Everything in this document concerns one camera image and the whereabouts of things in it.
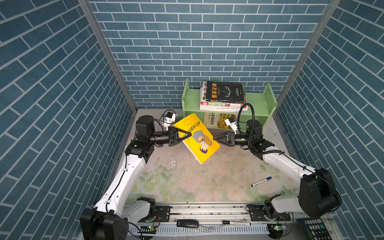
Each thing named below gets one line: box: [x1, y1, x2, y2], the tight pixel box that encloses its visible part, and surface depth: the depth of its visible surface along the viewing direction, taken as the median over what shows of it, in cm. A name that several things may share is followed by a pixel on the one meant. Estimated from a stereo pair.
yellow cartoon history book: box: [203, 112, 238, 129], surface depth 101 cm
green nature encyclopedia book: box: [200, 81, 246, 108], surface depth 82 cm
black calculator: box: [297, 217, 333, 240], surface depth 70 cm
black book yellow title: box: [205, 80, 246, 103], surface depth 84 cm
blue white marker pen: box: [251, 176, 272, 187], surface depth 86 cm
